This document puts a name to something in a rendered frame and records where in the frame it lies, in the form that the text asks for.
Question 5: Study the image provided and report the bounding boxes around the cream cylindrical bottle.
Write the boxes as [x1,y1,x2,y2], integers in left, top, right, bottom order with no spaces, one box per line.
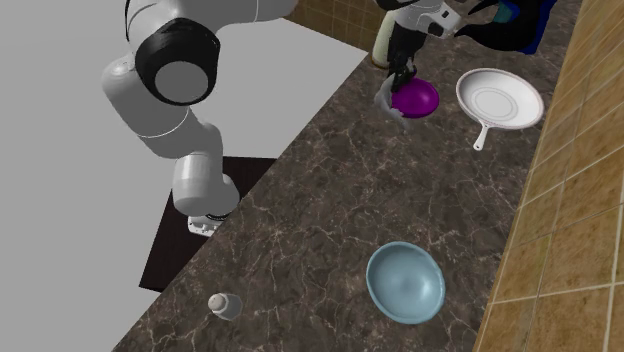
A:
[370,9,399,70]

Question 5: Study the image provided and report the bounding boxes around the purple bowl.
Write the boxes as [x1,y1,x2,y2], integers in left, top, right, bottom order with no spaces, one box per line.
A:
[389,76,440,120]

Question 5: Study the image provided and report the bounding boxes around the grey curved utensil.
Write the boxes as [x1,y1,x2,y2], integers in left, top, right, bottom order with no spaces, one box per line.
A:
[373,73,410,131]

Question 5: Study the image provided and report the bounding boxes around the white frying pan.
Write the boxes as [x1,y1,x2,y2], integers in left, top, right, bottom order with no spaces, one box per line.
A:
[455,67,546,152]

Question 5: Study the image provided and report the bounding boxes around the black and blue appliance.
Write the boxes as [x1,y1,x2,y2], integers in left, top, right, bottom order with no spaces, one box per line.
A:
[453,0,560,56]

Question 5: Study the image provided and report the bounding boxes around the light blue bowl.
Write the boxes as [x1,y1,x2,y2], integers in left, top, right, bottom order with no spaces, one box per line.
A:
[364,240,447,326]

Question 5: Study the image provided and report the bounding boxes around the dark robot stand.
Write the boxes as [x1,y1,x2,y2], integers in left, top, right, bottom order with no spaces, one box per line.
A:
[138,155,280,294]

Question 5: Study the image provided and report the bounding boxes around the grey salt shaker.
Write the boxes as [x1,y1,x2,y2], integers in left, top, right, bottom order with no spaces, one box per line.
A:
[207,292,244,322]

